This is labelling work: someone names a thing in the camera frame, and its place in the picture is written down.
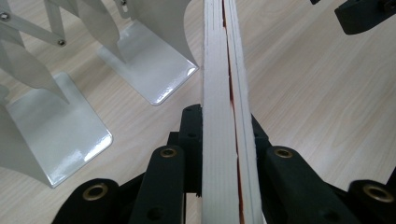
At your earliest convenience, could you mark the white caterpillar picture book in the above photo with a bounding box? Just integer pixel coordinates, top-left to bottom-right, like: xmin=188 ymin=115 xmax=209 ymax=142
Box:
xmin=201 ymin=0 xmax=266 ymax=224

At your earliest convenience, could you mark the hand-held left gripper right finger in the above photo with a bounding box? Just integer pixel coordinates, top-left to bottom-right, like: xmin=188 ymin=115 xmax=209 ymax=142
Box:
xmin=249 ymin=114 xmax=274 ymax=175

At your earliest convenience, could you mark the grey expandable metal book rack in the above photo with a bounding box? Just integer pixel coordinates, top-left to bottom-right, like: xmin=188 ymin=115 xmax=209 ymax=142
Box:
xmin=0 ymin=0 xmax=201 ymax=189

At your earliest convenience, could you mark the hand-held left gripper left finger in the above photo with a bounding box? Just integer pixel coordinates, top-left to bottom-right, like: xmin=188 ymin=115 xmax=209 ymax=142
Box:
xmin=167 ymin=104 xmax=204 ymax=194

